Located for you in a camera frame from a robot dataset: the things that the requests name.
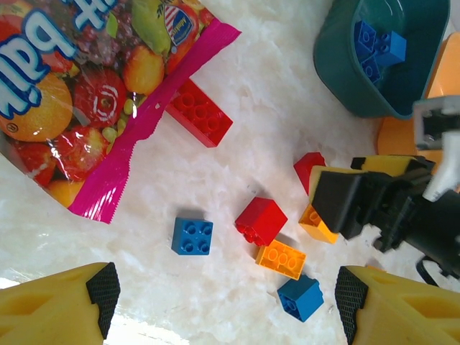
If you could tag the colourful fruit candy bag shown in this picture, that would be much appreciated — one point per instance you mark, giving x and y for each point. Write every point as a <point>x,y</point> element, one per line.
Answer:
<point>90,90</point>

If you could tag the red square lego brick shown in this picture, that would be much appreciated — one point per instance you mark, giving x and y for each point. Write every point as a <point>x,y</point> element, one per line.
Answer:
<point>262,219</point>
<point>303,169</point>

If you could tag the dark teal plastic container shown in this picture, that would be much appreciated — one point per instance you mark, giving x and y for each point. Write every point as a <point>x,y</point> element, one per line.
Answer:
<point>334,72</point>

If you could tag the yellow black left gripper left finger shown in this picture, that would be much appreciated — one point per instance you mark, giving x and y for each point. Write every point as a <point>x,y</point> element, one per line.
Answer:
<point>54,305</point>

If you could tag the long red lego brick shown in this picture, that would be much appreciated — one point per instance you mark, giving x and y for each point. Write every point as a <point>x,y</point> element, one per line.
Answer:
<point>201,115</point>

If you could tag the yellow square lego brick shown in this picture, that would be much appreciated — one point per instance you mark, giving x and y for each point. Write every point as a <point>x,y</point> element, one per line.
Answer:
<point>316,226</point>

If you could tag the long yellow lego brick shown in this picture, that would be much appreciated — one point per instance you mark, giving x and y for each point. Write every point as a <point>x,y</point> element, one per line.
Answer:
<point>281,259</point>

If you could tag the blue square lego brick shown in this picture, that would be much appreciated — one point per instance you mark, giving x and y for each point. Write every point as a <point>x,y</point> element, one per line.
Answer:
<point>301,298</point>
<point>192,236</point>
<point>364,34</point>
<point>370,70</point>
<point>393,46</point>

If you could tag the orange plastic container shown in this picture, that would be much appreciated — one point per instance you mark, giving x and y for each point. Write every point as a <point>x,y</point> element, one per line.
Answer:
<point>395,140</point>

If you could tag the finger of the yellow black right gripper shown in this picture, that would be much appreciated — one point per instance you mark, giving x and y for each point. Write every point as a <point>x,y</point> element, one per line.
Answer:
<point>338,201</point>
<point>391,165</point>

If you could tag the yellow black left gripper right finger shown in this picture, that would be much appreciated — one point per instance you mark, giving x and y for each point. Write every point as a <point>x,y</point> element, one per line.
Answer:
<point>402,309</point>

